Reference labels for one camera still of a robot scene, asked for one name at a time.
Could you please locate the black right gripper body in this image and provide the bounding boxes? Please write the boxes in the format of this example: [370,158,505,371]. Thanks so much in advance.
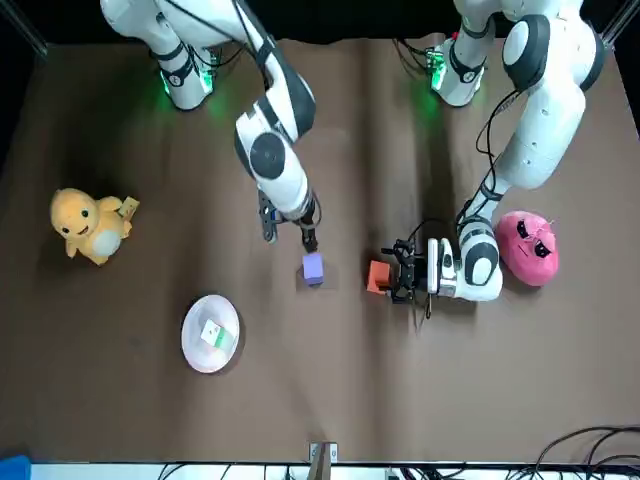
[282,192,324,226]

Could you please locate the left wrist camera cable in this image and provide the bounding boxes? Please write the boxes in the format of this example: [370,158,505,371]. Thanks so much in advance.
[417,287,436,331]

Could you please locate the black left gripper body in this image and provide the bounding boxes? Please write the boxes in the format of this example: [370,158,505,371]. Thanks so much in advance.
[402,249,430,296]

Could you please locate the orange foam block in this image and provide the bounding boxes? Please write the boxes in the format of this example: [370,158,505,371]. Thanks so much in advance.
[367,259,394,296]

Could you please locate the right base black cable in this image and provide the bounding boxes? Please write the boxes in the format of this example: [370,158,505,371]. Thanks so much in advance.
[192,42,251,69]

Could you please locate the base black cable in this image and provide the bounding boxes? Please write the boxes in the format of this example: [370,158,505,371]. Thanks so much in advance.
[394,38,436,76]
[192,42,251,69]

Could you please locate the left base black cable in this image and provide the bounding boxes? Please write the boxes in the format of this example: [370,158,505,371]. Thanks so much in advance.
[394,38,436,76]

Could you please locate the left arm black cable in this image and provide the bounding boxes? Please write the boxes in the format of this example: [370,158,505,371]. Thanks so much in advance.
[474,89,521,236]

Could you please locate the multicoloured puzzle cube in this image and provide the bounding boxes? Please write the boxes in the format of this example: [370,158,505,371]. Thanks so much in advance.
[200,319,236,350]

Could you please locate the aluminium frame post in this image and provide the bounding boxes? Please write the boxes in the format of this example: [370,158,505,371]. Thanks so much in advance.
[308,441,339,480]
[0,0,49,54]
[599,14,640,51]

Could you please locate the blue plastic tray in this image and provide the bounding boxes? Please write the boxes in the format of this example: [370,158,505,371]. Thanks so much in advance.
[0,454,32,480]

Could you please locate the pink plush toy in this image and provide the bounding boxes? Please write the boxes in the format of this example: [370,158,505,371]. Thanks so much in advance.
[494,209,561,287]

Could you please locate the pale pink plate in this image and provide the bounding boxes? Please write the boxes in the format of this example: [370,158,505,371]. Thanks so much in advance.
[180,293,241,374]

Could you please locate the purple foam block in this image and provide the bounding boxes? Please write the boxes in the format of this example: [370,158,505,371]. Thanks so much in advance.
[301,252,326,289]

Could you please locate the orange plush toy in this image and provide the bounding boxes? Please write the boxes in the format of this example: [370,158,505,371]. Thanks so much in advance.
[48,187,141,267]

